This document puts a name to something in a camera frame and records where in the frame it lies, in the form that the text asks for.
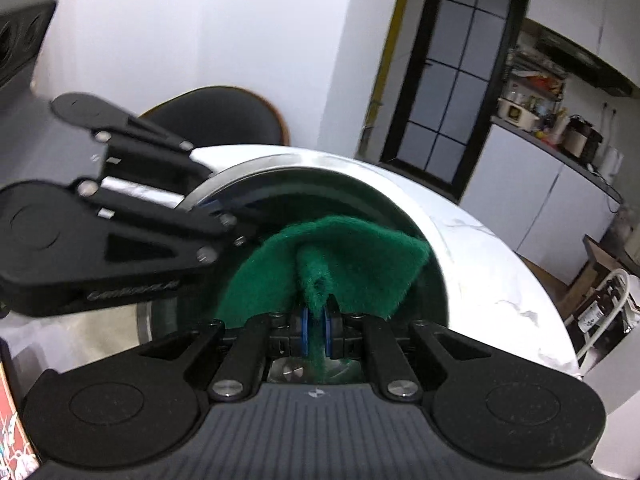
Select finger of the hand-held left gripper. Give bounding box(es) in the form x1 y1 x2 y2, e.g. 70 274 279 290
75 177 258 268
92 110 221 211

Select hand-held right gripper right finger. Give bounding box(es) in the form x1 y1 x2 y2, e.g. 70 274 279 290
320 307 497 403

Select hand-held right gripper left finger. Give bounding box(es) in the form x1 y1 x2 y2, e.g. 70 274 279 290
137 307 315 403

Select green scouring pad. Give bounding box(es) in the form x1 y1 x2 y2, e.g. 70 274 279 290
217 215 431 376

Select stainless steel bowl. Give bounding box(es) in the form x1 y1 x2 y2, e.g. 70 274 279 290
135 152 453 386

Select black chair with wooden rim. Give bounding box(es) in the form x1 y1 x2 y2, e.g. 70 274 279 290
137 85 291 148

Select smartphone with lit screen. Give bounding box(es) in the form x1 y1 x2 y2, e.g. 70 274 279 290
0 355 42 480

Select white kitchen counter cabinet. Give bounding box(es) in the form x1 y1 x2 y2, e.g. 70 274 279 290
460 116 626 286

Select cardboard box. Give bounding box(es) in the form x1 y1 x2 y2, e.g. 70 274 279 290
560 235 640 321

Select black framed glass door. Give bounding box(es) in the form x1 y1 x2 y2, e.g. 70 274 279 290
380 0 533 203

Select white cooking pot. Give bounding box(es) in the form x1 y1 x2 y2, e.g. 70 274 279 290
497 97 541 133

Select kitchen shelf rack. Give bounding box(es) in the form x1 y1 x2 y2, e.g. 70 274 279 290
502 47 568 131

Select white kettle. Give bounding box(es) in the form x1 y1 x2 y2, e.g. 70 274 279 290
597 145 625 183

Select black range hood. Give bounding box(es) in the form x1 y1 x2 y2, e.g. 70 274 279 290
537 27 633 98

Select white upper cabinets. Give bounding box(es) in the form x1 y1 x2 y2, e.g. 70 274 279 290
525 0 640 78

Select yellow wall trim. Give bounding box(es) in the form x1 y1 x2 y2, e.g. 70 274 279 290
367 0 417 126

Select white tube frame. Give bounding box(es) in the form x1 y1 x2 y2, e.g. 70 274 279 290
565 267 632 366

